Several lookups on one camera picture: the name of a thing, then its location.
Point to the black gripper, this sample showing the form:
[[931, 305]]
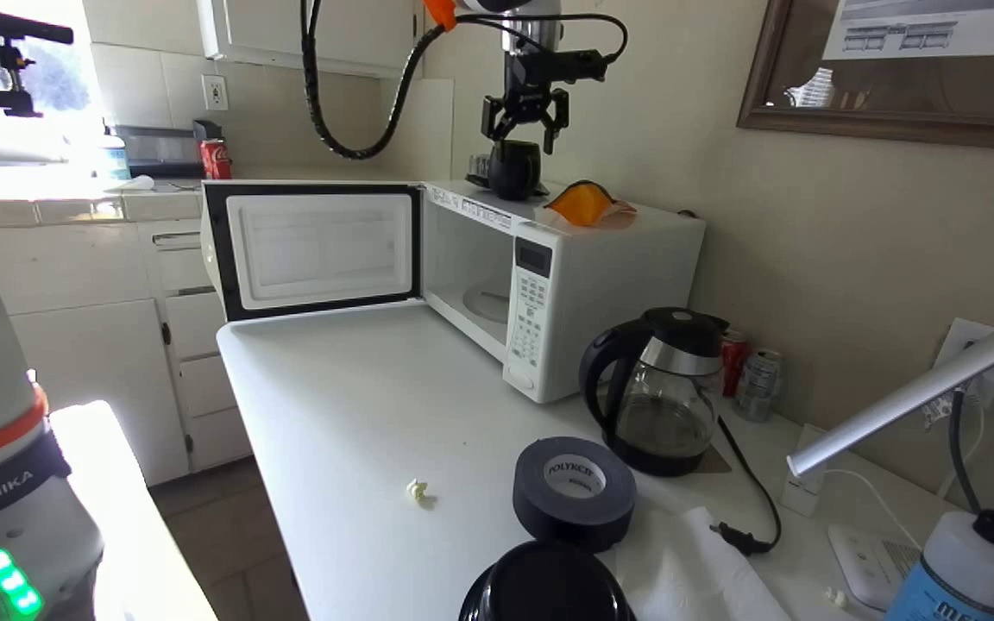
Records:
[[525, 100]]

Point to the black mug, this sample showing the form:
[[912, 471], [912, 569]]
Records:
[[515, 173]]

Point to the white microwave body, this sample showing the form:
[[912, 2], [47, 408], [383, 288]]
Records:
[[610, 276]]

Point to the glass microwave turntable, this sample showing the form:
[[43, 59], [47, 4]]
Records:
[[484, 305]]

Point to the white microwave door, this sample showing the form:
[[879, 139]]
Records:
[[326, 246]]

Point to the orange object in clear plastic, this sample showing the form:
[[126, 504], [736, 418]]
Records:
[[584, 203]]

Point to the brown framed picture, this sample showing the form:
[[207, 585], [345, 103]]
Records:
[[775, 103]]

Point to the black glass electric kettle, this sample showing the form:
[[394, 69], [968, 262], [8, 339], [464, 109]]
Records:
[[657, 402]]

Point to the red container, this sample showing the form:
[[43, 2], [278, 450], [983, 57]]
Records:
[[215, 158]]

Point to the red drink can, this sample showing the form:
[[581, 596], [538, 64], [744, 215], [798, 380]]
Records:
[[732, 363]]

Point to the silver drink can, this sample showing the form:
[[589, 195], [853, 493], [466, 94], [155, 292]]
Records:
[[759, 385]]

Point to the black countertop appliance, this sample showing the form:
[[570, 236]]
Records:
[[155, 151]]

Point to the black tape roll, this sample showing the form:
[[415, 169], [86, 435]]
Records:
[[570, 502]]

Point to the small white scrap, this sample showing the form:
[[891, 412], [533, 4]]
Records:
[[420, 489]]

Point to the black round lid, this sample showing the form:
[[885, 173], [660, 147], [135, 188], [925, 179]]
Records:
[[544, 586]]

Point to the white cabinet with drawers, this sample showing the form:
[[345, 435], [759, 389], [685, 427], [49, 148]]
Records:
[[95, 296]]

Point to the bright window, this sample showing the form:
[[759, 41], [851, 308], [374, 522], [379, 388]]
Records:
[[59, 115]]

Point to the white desk lamp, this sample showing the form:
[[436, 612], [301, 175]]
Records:
[[922, 389]]

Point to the robot mounting table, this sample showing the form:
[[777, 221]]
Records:
[[139, 518]]

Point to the white power adapter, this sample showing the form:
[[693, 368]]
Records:
[[865, 562]]

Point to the blue bottle with black cap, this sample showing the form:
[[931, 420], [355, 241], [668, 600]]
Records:
[[968, 569]]

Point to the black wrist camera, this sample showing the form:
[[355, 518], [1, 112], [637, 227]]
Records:
[[570, 66]]

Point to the white wall cabinet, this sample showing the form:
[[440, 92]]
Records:
[[313, 27]]

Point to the white light switch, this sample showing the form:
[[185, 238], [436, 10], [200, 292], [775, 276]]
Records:
[[215, 94]]

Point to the white wall outlet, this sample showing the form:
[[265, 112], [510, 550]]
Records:
[[964, 347]]

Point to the black camera on clamp stand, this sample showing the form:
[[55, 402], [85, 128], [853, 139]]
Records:
[[26, 27]]

